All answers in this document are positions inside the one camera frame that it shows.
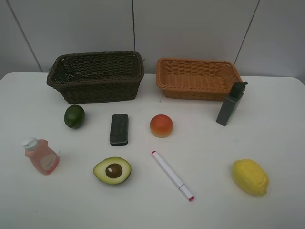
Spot orange red peach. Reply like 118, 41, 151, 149
150, 114, 173, 138

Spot black whiteboard eraser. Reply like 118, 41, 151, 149
110, 114, 129, 146

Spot halved avocado with pit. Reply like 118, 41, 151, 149
93, 157, 132, 185

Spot green lime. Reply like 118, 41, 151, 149
64, 105, 85, 129

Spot white marker pink caps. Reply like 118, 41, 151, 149
151, 151, 195, 202

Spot dark grey pump bottle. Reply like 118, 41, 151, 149
216, 82, 248, 126

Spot pink bottle white cap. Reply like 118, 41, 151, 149
22, 137, 60, 175

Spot yellow lemon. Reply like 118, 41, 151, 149
232, 159, 269, 196

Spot orange wicker basket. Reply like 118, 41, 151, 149
156, 58, 242, 101

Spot dark brown wicker basket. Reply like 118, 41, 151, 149
46, 51, 144, 104

